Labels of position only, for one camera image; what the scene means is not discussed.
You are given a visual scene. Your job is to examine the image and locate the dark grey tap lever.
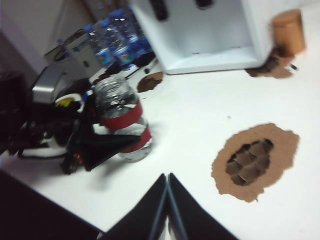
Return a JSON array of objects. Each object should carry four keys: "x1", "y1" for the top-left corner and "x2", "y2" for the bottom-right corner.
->
[
  {"x1": 149, "y1": 0, "x2": 169, "y2": 21},
  {"x1": 194, "y1": 0, "x2": 216, "y2": 11}
]

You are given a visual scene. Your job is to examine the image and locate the copper metal canister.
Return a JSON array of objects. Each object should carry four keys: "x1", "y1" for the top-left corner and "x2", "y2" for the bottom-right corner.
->
[{"x1": 271, "y1": 8, "x2": 307, "y2": 58}]

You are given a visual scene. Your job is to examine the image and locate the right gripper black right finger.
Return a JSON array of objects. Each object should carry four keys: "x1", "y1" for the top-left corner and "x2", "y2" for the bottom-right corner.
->
[{"x1": 167, "y1": 172, "x2": 239, "y2": 240}]

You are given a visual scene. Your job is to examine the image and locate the small brown torn patch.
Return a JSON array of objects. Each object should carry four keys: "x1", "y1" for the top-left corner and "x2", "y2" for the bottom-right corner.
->
[{"x1": 136, "y1": 71, "x2": 165, "y2": 94}]

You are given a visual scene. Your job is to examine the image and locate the glass jar two red bands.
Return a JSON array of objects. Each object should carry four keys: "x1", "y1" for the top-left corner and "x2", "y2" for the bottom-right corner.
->
[{"x1": 93, "y1": 75, "x2": 153, "y2": 163}]

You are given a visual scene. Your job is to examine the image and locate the plastic water bottle blue cap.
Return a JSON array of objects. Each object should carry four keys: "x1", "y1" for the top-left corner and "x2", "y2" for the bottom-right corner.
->
[
  {"x1": 107, "y1": 8, "x2": 141, "y2": 68},
  {"x1": 126, "y1": 4, "x2": 154, "y2": 58},
  {"x1": 83, "y1": 23, "x2": 115, "y2": 68}
]

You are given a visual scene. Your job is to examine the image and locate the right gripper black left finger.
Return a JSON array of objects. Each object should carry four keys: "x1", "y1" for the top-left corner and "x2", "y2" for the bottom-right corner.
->
[{"x1": 99, "y1": 173, "x2": 168, "y2": 240}]

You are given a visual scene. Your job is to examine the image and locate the white AUX water dispenser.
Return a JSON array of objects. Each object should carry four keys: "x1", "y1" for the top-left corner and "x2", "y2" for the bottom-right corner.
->
[{"x1": 129, "y1": 0, "x2": 270, "y2": 76}]

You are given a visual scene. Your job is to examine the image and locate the black marker pen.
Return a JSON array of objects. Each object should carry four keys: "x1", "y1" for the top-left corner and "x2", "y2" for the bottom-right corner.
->
[{"x1": 143, "y1": 57, "x2": 159, "y2": 74}]

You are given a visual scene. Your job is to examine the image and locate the brown torn patch under canister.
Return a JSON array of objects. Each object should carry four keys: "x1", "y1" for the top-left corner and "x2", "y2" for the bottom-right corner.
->
[{"x1": 245, "y1": 46, "x2": 296, "y2": 80}]

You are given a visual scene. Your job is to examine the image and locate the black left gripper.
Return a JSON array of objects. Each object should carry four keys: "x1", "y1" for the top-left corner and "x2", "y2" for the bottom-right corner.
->
[{"x1": 7, "y1": 96, "x2": 141, "y2": 176}]

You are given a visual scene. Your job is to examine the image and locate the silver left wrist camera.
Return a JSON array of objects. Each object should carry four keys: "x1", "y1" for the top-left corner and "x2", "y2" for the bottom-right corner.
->
[{"x1": 31, "y1": 66, "x2": 76, "y2": 104}]

